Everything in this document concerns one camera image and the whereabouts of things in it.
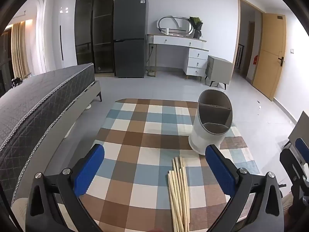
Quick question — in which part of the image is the oval mirror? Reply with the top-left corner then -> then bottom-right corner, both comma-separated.
157,16 -> 195,37

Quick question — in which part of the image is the white dressing table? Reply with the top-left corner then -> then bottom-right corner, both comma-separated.
147,34 -> 209,80

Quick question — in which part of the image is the dark grey refrigerator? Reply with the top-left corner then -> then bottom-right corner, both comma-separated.
113,0 -> 148,78

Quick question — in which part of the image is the dark glass cabinet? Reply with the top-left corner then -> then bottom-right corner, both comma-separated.
74,0 -> 116,74

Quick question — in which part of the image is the wooden door frame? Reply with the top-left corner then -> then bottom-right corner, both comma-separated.
232,0 -> 265,83

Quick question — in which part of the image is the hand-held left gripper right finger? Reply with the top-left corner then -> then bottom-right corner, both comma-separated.
205,144 -> 284,232

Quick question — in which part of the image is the dark grey quilted mattress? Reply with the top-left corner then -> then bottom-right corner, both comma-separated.
0,63 -> 95,206

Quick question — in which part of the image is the checked tablecloth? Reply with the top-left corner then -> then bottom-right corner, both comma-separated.
57,98 -> 262,232

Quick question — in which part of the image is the light grey bed frame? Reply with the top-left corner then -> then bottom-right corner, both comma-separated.
10,80 -> 103,213

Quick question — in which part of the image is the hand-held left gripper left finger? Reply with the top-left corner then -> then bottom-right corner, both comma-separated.
25,144 -> 105,232

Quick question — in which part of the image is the white oval utensil holder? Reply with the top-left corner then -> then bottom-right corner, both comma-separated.
188,89 -> 233,155

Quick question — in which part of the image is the grey nightstand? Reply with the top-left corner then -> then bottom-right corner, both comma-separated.
205,55 -> 233,90

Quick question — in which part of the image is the beige curtain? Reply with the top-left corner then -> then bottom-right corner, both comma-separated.
11,20 -> 32,79

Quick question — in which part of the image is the wooden door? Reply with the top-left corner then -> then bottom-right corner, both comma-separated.
252,13 -> 287,101

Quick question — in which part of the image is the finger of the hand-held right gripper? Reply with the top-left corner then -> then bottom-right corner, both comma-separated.
279,137 -> 309,213

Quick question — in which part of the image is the bundle of wooden chopsticks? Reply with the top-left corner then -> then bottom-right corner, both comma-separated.
167,157 -> 191,232

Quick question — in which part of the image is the white wardrobe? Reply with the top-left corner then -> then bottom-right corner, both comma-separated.
42,0 -> 78,74

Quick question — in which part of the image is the potted green plant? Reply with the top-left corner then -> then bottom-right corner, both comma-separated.
189,16 -> 204,39

